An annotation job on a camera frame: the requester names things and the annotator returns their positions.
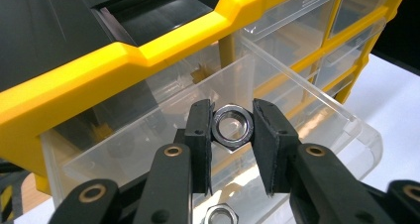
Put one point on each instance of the clear plastic drawer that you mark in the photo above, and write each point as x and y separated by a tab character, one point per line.
132	144

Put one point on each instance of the rows of clear drawers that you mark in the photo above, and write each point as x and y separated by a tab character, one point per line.
297	35

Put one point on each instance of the dark curtain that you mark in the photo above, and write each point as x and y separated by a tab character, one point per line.
402	19

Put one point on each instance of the silver hex nut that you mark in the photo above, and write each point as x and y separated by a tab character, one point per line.
208	216
216	127

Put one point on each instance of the wooden desk board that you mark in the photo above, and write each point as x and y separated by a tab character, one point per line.
31	194

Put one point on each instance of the yellow black organizer box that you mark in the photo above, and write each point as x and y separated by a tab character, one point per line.
82	68

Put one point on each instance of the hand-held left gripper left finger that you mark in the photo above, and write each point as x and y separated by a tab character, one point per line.
199	144

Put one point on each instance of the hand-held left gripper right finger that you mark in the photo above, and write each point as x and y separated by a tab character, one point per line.
274	144

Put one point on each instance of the yellow black tape mark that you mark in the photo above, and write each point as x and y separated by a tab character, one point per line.
5	201

